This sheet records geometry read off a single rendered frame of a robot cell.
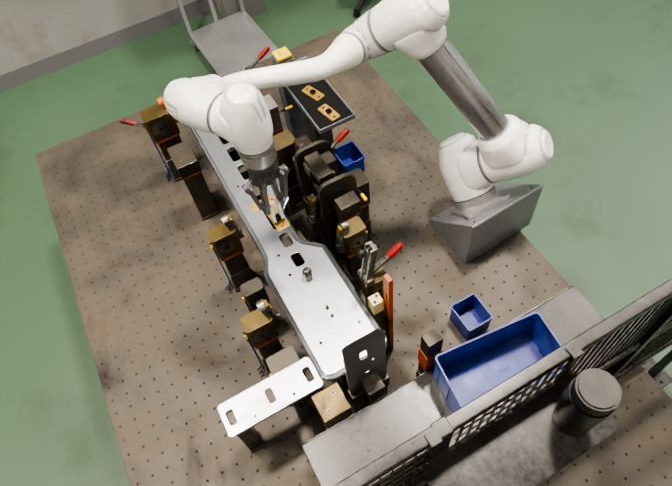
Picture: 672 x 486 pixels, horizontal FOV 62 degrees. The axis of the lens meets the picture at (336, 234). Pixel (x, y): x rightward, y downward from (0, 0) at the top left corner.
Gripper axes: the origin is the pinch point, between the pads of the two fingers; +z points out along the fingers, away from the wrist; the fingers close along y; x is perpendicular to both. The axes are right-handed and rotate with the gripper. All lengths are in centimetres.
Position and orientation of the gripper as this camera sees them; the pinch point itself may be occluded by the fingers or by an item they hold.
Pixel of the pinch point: (275, 209)
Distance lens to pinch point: 154.6
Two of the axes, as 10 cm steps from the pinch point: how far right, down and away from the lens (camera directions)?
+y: -8.5, 4.7, -2.4
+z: 1.0, 5.9, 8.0
